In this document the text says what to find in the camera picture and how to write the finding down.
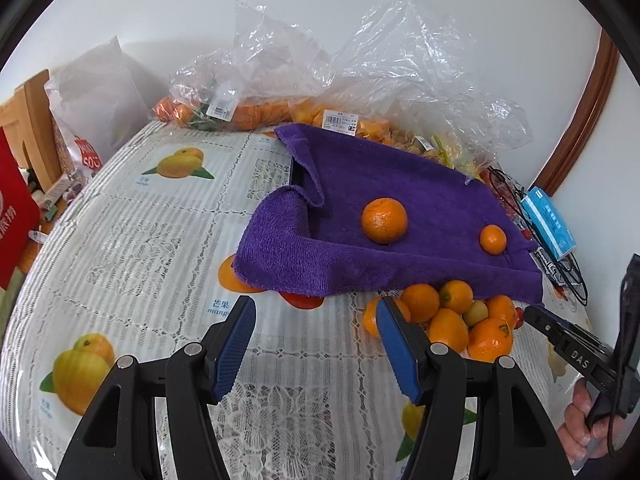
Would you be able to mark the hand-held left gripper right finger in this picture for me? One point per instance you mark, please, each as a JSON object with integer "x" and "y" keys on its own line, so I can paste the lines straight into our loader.
{"x": 397, "y": 345}

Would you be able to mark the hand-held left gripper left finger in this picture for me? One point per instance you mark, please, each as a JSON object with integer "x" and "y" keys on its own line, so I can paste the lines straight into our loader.
{"x": 235, "y": 345}

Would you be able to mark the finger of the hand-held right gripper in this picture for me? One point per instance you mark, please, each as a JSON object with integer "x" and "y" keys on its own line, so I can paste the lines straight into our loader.
{"x": 542, "y": 321}

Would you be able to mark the red cherry tomato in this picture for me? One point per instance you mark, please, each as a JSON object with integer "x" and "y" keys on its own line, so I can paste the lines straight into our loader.
{"x": 520, "y": 316}

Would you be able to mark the green-brown kiwi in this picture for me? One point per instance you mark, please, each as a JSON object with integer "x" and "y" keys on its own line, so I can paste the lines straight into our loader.
{"x": 475, "y": 312}

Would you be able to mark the small orange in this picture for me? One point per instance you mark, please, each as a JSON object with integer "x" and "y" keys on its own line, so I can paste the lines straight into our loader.
{"x": 493, "y": 239}

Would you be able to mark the large orange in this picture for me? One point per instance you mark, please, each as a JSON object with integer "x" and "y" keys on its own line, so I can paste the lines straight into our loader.
{"x": 384, "y": 220}

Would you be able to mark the person's right hand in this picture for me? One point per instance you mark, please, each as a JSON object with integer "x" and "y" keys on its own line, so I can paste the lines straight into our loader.
{"x": 575, "y": 425}

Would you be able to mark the blue tissue box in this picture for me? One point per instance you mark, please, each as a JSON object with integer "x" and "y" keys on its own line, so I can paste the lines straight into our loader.
{"x": 547, "y": 222}

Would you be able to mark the fruit-print lace tablecloth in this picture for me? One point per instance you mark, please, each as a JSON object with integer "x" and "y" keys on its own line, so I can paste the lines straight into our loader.
{"x": 150, "y": 240}

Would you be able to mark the purple towel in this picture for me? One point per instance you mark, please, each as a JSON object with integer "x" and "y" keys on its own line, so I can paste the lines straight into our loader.
{"x": 425, "y": 180}

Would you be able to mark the clear bag of leafy oranges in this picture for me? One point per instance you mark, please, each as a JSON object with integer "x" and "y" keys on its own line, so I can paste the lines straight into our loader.
{"x": 200, "y": 90}

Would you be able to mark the red bag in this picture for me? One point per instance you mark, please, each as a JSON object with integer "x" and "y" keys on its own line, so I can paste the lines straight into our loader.
{"x": 15, "y": 210}

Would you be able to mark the clear bag of pale husk fruit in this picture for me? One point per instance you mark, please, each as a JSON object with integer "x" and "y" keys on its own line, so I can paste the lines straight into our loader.
{"x": 425, "y": 70}

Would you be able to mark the white plastic bag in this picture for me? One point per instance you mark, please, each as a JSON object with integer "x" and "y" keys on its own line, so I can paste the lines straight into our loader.
{"x": 100, "y": 95}

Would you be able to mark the clear bag of kumquats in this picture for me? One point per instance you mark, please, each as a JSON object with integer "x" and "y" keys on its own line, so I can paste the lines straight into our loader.
{"x": 280, "y": 60}

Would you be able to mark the wooden chair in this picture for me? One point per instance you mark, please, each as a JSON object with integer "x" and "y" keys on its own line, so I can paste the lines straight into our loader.
{"x": 30, "y": 110}

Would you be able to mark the wooden door frame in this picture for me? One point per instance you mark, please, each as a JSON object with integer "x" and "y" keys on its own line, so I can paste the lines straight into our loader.
{"x": 585, "y": 110}

